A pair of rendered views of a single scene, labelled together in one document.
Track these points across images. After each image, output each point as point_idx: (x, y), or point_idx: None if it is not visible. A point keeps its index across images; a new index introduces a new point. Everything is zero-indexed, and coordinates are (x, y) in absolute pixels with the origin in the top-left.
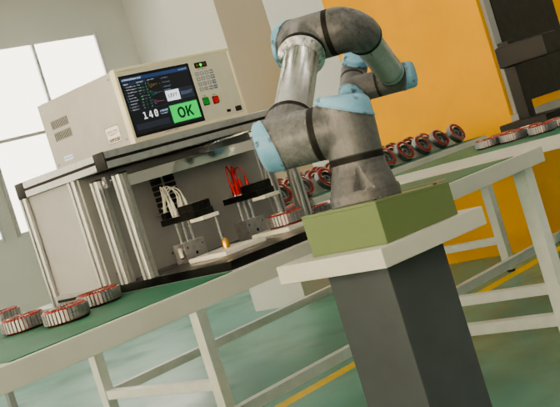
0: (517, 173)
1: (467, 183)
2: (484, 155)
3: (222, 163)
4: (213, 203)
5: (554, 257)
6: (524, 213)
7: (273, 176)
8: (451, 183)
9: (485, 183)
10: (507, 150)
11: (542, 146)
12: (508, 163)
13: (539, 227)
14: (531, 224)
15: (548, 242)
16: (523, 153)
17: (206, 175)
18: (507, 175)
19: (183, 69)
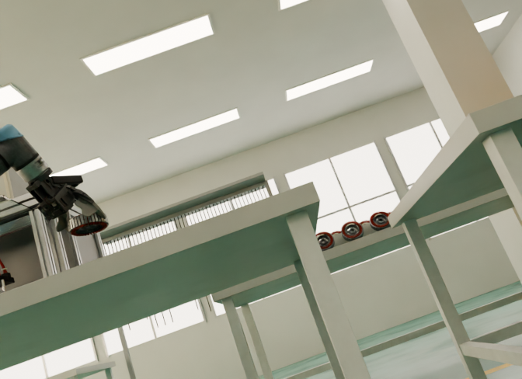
0: (287, 224)
1: (123, 259)
2: (415, 183)
3: (25, 245)
4: (8, 285)
5: (345, 346)
6: (307, 279)
7: (59, 254)
8: (87, 262)
9: (162, 252)
10: (423, 175)
11: (439, 165)
12: (224, 218)
13: (316, 300)
14: (314, 295)
15: (332, 323)
16: (264, 199)
17: (5, 259)
18: (218, 235)
19: None
